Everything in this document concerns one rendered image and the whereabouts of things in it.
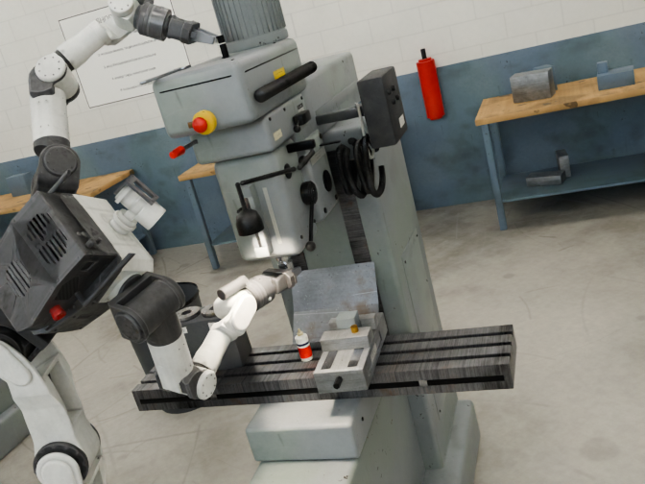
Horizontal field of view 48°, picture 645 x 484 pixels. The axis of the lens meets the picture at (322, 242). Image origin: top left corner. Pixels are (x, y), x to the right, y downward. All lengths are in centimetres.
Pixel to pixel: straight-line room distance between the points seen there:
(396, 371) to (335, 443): 27
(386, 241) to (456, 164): 391
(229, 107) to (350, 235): 83
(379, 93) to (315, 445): 105
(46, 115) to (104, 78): 536
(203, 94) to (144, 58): 520
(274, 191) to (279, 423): 69
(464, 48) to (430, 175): 111
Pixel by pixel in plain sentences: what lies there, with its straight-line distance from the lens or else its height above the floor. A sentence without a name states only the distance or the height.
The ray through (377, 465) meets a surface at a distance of 238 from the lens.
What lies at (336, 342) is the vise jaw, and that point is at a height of 103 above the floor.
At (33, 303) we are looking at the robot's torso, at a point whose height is 150.
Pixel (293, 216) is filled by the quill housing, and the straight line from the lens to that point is 206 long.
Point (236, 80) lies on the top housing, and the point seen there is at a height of 184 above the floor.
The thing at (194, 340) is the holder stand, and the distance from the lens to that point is 243.
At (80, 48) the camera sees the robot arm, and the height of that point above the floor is 201.
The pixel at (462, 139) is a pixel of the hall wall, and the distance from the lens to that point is 631.
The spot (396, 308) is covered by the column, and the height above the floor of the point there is 90.
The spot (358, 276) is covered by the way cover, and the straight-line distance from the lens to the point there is 255.
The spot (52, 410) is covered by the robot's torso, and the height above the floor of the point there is 117.
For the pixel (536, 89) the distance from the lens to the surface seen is 565.
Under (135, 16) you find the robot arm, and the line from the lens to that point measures 210.
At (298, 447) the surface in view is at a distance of 222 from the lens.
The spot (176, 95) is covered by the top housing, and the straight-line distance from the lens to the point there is 192.
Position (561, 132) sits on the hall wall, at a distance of 626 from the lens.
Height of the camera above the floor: 198
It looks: 18 degrees down
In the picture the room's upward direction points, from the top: 15 degrees counter-clockwise
